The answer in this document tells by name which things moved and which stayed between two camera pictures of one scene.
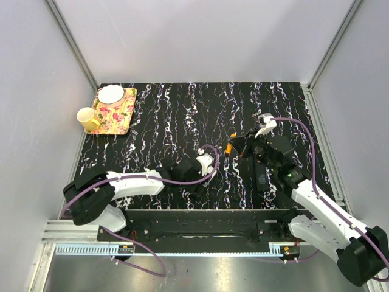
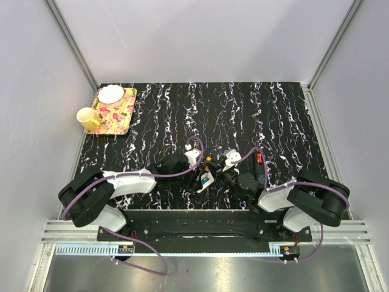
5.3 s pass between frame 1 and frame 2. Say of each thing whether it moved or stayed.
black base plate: stayed
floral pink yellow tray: stayed
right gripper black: moved
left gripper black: moved
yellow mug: stayed
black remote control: stayed
